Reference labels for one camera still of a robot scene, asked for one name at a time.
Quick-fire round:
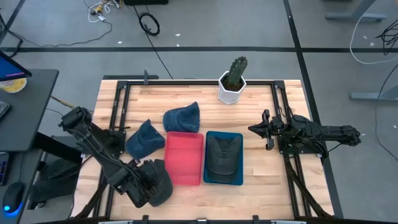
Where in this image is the thin black floor cable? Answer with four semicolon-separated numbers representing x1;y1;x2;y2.
0;14;113;58

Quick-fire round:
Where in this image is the red plastic bin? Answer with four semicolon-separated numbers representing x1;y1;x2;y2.
164;131;205;187

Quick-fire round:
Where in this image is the black side desk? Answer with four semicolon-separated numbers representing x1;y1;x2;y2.
0;68;59;152

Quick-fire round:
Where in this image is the coiled black cable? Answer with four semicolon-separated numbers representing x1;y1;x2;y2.
132;4;174;80

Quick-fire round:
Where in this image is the green cactus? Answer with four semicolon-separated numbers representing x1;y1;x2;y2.
224;56;249;90

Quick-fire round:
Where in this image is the monitor with blue screen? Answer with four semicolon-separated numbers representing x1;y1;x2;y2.
0;50;32;82

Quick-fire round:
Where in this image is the yellow cable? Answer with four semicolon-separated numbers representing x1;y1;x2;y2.
50;95;94;114

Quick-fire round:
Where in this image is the black fabric seat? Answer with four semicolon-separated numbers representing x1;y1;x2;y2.
27;158;82;211

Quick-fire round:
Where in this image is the black cable bundle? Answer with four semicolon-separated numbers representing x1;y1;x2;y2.
375;19;398;56

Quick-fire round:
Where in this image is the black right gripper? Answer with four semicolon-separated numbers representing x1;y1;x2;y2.
248;109;285;152

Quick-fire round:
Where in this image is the long thin black cable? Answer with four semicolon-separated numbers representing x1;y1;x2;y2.
374;63;398;162

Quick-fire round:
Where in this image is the grey keyboard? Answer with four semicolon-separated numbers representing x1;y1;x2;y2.
0;101;11;121

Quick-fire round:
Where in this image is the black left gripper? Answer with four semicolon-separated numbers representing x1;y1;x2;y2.
119;158;165;208

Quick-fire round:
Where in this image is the black aluminium table frame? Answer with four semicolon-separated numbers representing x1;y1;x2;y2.
74;79;333;220

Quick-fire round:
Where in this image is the black computer mouse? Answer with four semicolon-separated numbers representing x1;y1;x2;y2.
2;182;25;216

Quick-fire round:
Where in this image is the yellow round disc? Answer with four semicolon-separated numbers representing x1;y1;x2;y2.
0;77;28;94

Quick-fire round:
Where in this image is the grey desk foot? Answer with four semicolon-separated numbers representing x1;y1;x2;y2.
325;0;388;23
349;84;398;103

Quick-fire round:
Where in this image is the white floor cable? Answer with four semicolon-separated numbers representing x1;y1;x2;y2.
349;11;398;65

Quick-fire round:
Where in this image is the black box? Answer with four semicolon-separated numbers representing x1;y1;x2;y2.
123;0;169;6

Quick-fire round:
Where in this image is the blue fabric hat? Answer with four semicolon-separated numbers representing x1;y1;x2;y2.
124;119;166;160
162;101;201;134

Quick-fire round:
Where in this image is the black bar behind table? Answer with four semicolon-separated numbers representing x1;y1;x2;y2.
102;74;159;81

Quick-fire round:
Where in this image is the white hexagonal plant pot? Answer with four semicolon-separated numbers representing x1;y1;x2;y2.
218;71;248;105

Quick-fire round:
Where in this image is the dark lower desk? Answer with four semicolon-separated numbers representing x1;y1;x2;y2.
0;148;44;224

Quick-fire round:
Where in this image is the white cable bundle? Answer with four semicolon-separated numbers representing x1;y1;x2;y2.
83;0;121;24

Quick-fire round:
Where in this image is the blue plastic bin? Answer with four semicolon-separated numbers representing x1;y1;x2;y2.
203;130;244;187

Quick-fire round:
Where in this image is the black keyboard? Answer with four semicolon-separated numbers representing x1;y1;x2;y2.
0;152;11;187

